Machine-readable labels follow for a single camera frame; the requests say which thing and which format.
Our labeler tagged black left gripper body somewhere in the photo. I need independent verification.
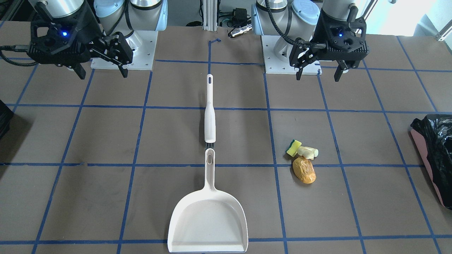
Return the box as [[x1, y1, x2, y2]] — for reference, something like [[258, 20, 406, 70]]
[[289, 7, 370, 68]]

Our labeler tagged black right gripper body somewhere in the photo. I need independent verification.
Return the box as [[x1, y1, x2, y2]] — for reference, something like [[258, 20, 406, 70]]
[[27, 4, 133, 67]]

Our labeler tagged yellow green sponge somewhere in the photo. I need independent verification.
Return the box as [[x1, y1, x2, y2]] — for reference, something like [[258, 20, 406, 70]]
[[286, 139, 302, 158]]

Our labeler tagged brown potato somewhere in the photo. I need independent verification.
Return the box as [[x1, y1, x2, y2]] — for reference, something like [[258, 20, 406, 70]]
[[292, 156, 316, 184]]

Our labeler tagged white hand brush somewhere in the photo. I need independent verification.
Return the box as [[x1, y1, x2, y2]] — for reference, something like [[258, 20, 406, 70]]
[[204, 74, 216, 149]]

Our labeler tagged white plastic dustpan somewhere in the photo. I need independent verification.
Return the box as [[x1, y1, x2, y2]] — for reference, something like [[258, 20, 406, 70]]
[[167, 148, 249, 254]]

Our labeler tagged pale yellow peel scrap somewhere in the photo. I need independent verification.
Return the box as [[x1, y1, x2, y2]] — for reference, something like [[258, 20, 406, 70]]
[[297, 146, 319, 160]]

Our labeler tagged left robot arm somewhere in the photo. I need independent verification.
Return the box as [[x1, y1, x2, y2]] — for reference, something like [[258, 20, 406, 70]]
[[252, 0, 370, 82]]

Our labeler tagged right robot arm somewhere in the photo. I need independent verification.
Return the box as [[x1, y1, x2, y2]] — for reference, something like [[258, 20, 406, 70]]
[[26, 0, 168, 79]]

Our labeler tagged black bin at edge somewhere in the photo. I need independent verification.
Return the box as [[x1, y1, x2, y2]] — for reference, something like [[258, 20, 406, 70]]
[[0, 100, 14, 139]]

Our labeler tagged black bagged trash bin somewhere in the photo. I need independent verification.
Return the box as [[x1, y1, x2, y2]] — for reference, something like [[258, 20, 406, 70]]
[[410, 114, 452, 210]]

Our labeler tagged metal connector plug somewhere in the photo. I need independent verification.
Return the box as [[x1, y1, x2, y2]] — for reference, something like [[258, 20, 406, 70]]
[[227, 24, 253, 38]]

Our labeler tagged black power adapter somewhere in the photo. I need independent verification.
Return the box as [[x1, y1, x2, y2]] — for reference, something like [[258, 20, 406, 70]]
[[225, 8, 248, 27]]

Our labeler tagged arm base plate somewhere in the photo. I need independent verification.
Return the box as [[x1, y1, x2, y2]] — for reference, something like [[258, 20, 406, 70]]
[[261, 35, 322, 75], [91, 30, 158, 71]]

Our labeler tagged black braided cable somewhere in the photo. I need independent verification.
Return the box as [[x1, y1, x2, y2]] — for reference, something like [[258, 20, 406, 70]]
[[264, 0, 304, 46]]

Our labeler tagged aluminium frame post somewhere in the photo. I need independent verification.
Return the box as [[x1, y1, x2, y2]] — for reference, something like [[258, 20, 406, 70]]
[[202, 0, 218, 32]]

